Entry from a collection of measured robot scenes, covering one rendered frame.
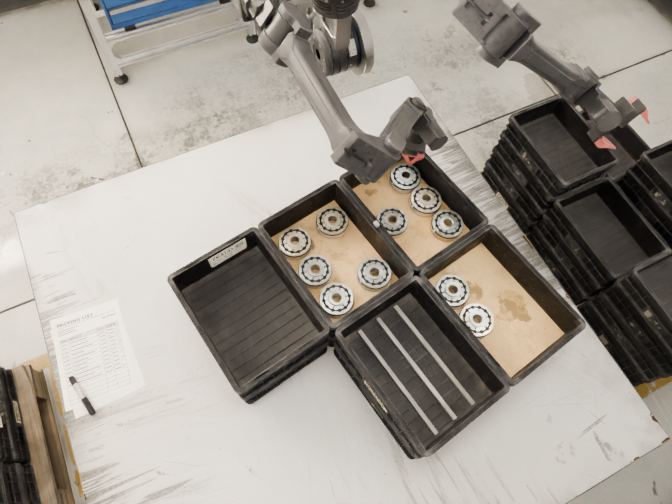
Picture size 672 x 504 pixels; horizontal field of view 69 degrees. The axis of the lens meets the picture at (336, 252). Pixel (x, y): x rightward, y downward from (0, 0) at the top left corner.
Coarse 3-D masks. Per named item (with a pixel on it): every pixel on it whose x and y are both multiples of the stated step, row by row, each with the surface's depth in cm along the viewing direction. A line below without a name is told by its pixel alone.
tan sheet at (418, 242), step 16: (384, 176) 168; (368, 192) 165; (384, 192) 165; (368, 208) 163; (400, 208) 163; (448, 208) 164; (416, 224) 161; (400, 240) 158; (416, 240) 158; (432, 240) 158; (416, 256) 156
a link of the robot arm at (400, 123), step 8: (408, 104) 128; (400, 112) 123; (408, 112) 126; (416, 112) 129; (392, 120) 117; (400, 120) 119; (408, 120) 123; (416, 120) 127; (384, 128) 116; (392, 128) 112; (400, 128) 116; (408, 128) 120; (384, 136) 104; (392, 136) 100; (400, 136) 103; (384, 144) 99; (392, 144) 98; (400, 144) 100; (392, 152) 98; (400, 152) 105
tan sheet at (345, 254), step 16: (320, 208) 162; (304, 224) 159; (352, 224) 160; (320, 240) 157; (336, 240) 157; (352, 240) 157; (336, 256) 155; (352, 256) 155; (368, 256) 155; (336, 272) 152; (352, 272) 153; (320, 288) 150; (352, 288) 150; (336, 320) 146
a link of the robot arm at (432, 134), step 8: (416, 104) 130; (424, 104) 132; (424, 112) 134; (424, 120) 134; (416, 128) 135; (424, 128) 134; (432, 128) 134; (440, 128) 135; (424, 136) 134; (432, 136) 133; (440, 136) 133; (432, 144) 134; (440, 144) 136
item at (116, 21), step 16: (112, 0) 249; (128, 0) 253; (144, 0) 256; (160, 0) 259; (176, 0) 264; (192, 0) 269; (208, 0) 273; (112, 16) 256; (128, 16) 260; (144, 16) 264; (160, 16) 268
